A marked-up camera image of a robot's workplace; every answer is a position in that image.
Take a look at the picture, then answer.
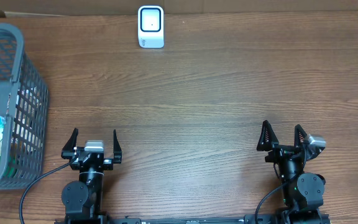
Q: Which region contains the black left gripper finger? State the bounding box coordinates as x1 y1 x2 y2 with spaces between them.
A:
113 130 122 164
61 128 78 159

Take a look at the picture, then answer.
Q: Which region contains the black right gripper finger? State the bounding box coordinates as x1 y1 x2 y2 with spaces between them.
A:
257 120 279 151
294 124 308 147

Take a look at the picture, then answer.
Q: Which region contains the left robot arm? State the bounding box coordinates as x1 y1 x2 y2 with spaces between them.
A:
62 128 122 223

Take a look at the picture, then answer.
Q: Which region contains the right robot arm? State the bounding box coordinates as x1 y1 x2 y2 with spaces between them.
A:
254 120 330 223

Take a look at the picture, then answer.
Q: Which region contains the white barcode scanner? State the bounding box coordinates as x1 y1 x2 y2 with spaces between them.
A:
137 5 165 49

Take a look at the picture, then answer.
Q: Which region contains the grey plastic shopping basket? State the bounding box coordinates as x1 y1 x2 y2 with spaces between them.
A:
0 23 50 190

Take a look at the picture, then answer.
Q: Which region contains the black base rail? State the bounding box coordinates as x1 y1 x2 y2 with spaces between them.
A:
68 214 331 224

